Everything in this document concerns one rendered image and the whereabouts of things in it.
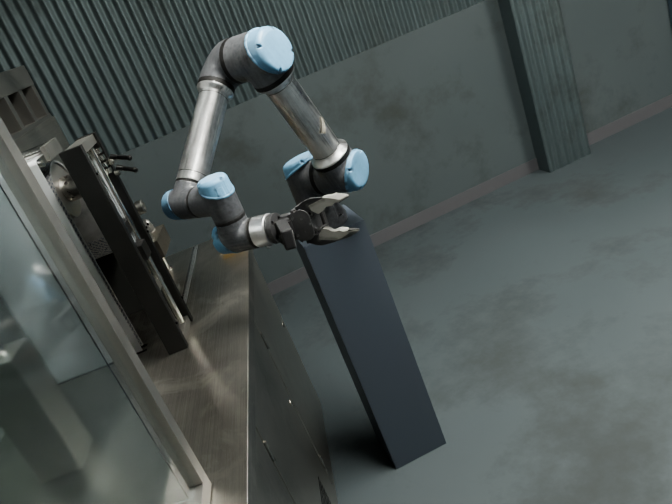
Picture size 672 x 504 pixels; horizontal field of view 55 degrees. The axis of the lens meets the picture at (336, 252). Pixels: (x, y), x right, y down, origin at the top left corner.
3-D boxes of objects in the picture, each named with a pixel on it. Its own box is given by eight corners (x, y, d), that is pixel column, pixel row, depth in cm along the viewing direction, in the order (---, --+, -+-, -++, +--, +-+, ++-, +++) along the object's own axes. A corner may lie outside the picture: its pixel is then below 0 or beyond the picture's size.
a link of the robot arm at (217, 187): (178, 188, 151) (199, 229, 155) (211, 183, 144) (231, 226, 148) (200, 173, 156) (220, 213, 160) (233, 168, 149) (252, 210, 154)
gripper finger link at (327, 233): (365, 221, 146) (326, 217, 149) (357, 230, 141) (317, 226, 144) (365, 234, 147) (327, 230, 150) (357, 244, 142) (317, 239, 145)
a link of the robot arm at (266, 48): (339, 174, 199) (232, 27, 166) (379, 168, 190) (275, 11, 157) (324, 203, 193) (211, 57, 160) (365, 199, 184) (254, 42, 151)
